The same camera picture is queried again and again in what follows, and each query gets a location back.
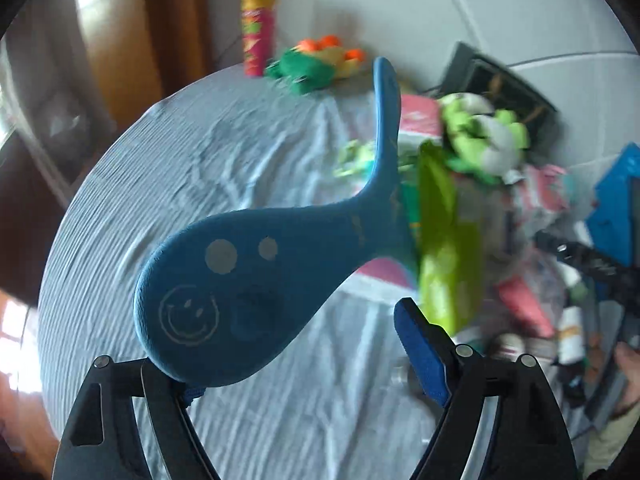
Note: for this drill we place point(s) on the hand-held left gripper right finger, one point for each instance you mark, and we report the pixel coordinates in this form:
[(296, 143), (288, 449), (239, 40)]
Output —
[(422, 350)]

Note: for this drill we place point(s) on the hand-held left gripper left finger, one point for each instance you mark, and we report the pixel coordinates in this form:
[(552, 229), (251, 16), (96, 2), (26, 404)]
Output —
[(160, 402)]

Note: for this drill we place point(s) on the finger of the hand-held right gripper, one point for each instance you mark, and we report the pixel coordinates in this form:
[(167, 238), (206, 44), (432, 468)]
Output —
[(585, 257)]

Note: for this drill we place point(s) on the person's right hand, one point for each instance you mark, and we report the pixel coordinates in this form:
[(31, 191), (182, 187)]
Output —
[(629, 375)]

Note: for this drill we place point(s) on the white pill bottle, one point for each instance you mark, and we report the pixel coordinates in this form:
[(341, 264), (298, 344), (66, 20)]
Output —
[(571, 335)]

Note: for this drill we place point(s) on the blue box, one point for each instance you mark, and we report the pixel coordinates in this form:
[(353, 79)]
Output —
[(617, 195)]

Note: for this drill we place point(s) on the pink tube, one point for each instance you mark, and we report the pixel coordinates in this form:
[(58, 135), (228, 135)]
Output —
[(525, 307)]

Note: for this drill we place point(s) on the green and pink snack bag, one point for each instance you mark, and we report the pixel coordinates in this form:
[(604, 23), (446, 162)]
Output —
[(447, 240)]

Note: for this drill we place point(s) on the green frog plush white belly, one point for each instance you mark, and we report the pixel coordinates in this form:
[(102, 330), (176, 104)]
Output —
[(485, 135)]

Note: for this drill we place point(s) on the dark gift bag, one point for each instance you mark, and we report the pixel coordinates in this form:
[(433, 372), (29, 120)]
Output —
[(510, 80)]

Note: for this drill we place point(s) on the pink white tissue pack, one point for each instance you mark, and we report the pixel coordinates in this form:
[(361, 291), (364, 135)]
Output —
[(422, 117)]

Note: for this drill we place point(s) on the green plush with orange eyes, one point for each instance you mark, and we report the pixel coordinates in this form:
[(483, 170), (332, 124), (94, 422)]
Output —
[(310, 67)]

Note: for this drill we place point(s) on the pink yellow chips can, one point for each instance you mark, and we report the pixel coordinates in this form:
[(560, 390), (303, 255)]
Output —
[(257, 35)]

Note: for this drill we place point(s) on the wooden chair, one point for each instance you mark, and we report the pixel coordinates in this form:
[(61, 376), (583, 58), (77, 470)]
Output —
[(150, 35)]

